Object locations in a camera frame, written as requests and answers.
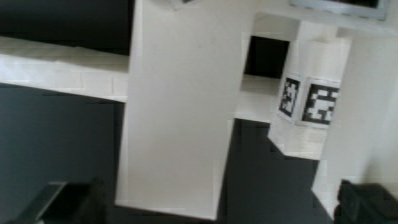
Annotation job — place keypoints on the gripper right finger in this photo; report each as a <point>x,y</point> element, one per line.
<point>366,204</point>

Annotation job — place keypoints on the white chair leg block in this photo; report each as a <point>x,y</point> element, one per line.
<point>309,90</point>

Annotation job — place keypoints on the white chair seat plate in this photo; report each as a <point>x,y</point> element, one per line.
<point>359,154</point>

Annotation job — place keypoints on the white tagged cube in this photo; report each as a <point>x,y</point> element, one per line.
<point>361,8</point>

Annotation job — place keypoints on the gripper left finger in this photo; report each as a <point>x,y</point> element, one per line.
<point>69,203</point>

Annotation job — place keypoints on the white U-shaped fence rail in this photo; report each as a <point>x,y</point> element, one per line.
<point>68,69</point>

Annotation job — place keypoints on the white chair back frame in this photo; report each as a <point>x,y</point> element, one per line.
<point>187,59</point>

